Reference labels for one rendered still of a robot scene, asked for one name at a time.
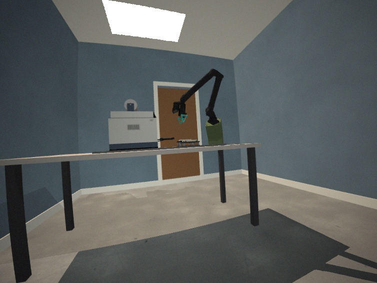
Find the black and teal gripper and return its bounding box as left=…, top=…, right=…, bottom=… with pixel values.
left=177, top=108, right=188, bottom=124

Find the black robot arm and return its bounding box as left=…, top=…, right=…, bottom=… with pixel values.
left=172, top=69, right=224, bottom=125

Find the grey cylinder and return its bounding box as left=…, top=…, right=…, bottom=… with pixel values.
left=124, top=99, right=138, bottom=112

